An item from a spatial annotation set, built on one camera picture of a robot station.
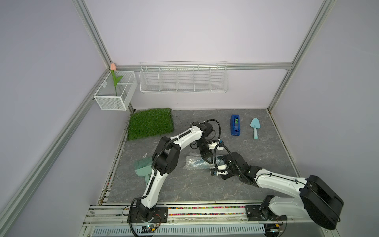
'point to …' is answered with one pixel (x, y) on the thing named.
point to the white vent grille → (128, 230)
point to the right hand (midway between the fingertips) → (220, 158)
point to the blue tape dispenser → (235, 125)
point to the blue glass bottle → (199, 163)
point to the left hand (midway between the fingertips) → (209, 159)
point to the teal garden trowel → (255, 123)
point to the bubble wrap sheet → (192, 155)
